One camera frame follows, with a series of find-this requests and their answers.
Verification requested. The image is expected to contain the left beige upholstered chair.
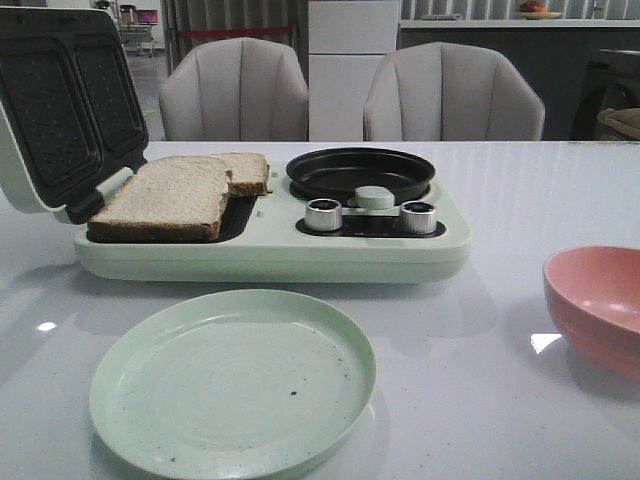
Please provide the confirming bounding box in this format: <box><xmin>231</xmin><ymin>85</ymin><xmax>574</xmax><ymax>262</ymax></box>
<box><xmin>159</xmin><ymin>37</ymin><xmax>309</xmax><ymax>142</ymax></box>

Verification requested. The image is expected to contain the right silver control knob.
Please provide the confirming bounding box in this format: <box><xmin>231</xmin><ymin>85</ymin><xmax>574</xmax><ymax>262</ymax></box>
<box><xmin>398</xmin><ymin>201</ymin><xmax>437</xmax><ymax>235</ymax></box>

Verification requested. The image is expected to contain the mint green sandwich maker lid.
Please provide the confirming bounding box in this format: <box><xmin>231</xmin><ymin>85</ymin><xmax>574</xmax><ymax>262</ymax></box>
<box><xmin>1</xmin><ymin>7</ymin><xmax>149</xmax><ymax>224</ymax></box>

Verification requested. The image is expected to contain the left silver control knob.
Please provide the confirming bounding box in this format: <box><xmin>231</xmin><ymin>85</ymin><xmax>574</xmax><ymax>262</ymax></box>
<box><xmin>304</xmin><ymin>198</ymin><xmax>342</xmax><ymax>232</ymax></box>

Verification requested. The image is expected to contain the white cabinet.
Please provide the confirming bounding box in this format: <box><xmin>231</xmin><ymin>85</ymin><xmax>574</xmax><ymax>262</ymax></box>
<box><xmin>308</xmin><ymin>1</ymin><xmax>400</xmax><ymax>142</ymax></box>

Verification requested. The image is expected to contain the mint green breakfast maker base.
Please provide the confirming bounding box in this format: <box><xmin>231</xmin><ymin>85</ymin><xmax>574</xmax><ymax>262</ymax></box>
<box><xmin>74</xmin><ymin>159</ymin><xmax>472</xmax><ymax>284</ymax></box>

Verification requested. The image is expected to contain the fruit bowl on counter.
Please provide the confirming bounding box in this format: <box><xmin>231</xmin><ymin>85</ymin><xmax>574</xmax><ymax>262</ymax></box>
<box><xmin>516</xmin><ymin>0</ymin><xmax>562</xmax><ymax>20</ymax></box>

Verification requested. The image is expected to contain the beige upholstered chair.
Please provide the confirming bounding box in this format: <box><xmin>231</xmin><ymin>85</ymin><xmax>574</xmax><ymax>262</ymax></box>
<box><xmin>159</xmin><ymin>37</ymin><xmax>309</xmax><ymax>142</ymax></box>
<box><xmin>363</xmin><ymin>42</ymin><xmax>545</xmax><ymax>142</ymax></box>

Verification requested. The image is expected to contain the right beige upholstered chair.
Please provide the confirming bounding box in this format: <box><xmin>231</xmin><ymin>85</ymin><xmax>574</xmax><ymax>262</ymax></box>
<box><xmin>363</xmin><ymin>42</ymin><xmax>545</xmax><ymax>142</ymax></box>

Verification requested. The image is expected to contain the silver control knob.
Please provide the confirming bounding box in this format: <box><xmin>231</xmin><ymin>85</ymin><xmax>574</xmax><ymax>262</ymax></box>
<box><xmin>398</xmin><ymin>201</ymin><xmax>437</xmax><ymax>235</ymax></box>
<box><xmin>304</xmin><ymin>198</ymin><xmax>342</xmax><ymax>232</ymax></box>

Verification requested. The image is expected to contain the dark washing machine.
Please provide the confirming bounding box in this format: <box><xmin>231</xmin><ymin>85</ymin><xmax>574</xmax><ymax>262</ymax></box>
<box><xmin>570</xmin><ymin>49</ymin><xmax>639</xmax><ymax>141</ymax></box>

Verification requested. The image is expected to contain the bread slice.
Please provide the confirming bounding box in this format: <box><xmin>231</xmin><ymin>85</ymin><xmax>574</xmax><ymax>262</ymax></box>
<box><xmin>87</xmin><ymin>157</ymin><xmax>232</xmax><ymax>243</ymax></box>
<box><xmin>210</xmin><ymin>152</ymin><xmax>269</xmax><ymax>197</ymax></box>

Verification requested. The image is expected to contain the black round frying pan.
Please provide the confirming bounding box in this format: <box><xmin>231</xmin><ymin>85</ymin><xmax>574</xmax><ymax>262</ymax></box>
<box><xmin>286</xmin><ymin>147</ymin><xmax>436</xmax><ymax>205</ymax></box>

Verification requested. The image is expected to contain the mint green round plate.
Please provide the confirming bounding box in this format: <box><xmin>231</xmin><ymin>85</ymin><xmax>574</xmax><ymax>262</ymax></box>
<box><xmin>89</xmin><ymin>289</ymin><xmax>376</xmax><ymax>479</ymax></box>

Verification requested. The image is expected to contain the pink bowl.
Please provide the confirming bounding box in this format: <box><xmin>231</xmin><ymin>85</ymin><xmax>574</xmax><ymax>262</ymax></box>
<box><xmin>543</xmin><ymin>246</ymin><xmax>639</xmax><ymax>380</ymax></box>

